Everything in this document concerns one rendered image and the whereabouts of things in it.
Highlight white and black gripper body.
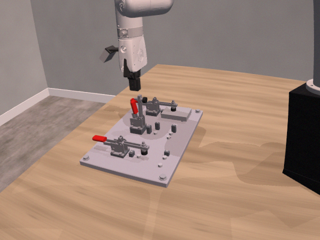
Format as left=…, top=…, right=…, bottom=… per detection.
left=118, top=35, right=147, bottom=73

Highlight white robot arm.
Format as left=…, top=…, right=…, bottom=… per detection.
left=99, top=0, right=320, bottom=95

